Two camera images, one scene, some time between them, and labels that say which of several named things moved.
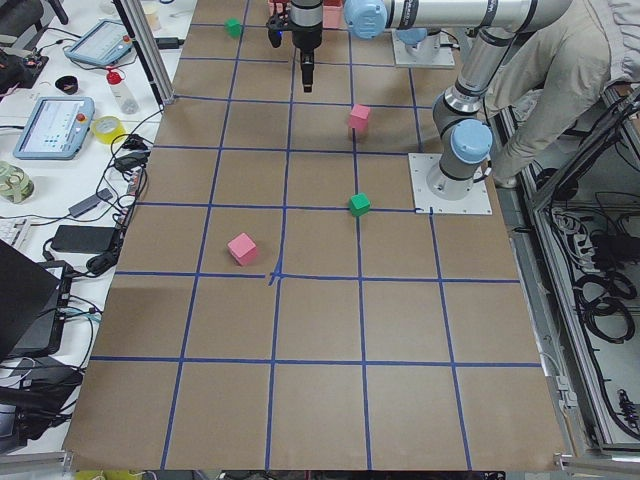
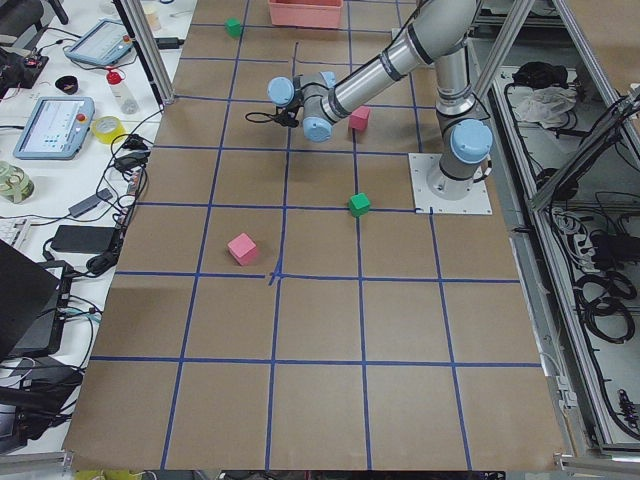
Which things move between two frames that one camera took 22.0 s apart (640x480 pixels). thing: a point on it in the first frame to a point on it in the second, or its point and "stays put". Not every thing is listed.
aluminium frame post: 148,48 stays put
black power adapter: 83,238 stays put
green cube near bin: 233,27 stays put
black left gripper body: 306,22 to 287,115
